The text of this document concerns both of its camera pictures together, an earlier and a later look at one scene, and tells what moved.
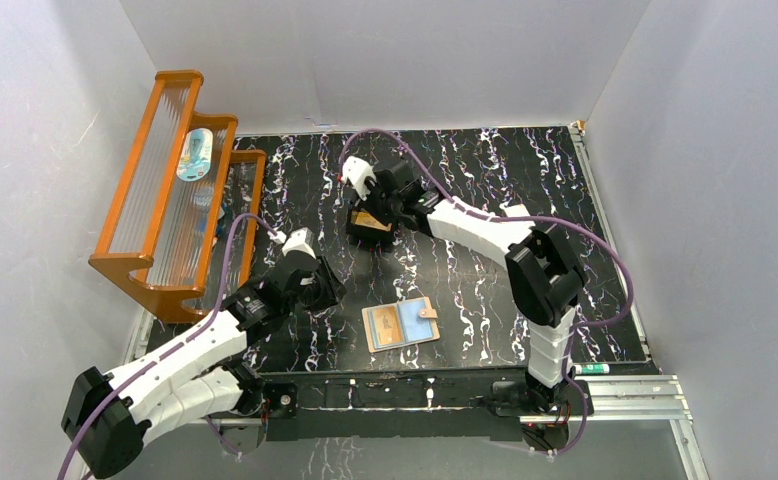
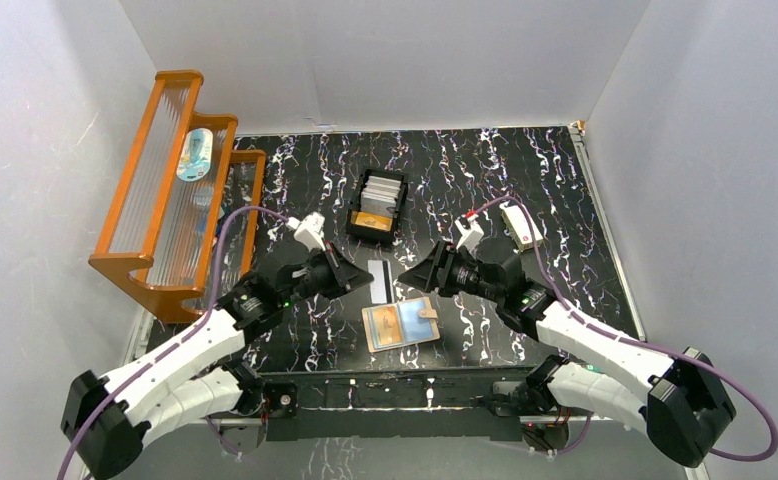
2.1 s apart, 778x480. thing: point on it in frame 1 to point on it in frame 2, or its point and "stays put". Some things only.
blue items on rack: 201,204 stays put
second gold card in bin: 365,218 stays put
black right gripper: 373,186 to 434,271
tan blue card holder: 403,323 stays put
